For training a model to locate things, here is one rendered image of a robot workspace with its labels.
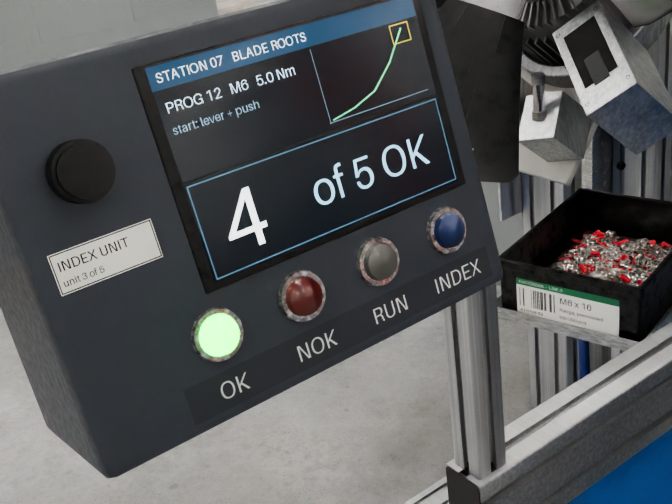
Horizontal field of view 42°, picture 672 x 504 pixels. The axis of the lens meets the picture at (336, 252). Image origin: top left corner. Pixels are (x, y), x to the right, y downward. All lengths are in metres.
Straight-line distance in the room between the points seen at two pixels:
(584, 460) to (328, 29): 0.47
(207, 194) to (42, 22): 6.15
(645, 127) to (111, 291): 0.90
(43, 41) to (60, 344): 6.18
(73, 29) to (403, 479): 5.09
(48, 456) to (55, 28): 4.56
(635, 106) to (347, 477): 1.20
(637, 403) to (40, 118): 0.60
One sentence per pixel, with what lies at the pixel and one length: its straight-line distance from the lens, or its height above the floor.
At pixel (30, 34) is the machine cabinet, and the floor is 0.31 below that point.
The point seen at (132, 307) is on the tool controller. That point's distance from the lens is 0.42.
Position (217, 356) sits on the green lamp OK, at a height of 1.11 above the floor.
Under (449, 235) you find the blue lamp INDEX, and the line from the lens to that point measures 0.50.
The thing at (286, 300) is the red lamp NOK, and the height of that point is 1.12.
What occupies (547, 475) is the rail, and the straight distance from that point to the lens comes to 0.77.
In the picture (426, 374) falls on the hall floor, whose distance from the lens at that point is 2.37.
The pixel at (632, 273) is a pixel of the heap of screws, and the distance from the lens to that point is 1.05.
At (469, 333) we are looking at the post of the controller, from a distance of 0.64.
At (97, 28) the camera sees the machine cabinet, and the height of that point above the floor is 0.24.
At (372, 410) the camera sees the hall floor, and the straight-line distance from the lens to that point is 2.26.
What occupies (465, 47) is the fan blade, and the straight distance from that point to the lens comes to 1.18.
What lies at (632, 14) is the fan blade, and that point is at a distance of 0.99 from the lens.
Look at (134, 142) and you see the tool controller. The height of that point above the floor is 1.21.
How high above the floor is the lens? 1.33
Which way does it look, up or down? 26 degrees down
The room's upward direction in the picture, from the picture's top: 8 degrees counter-clockwise
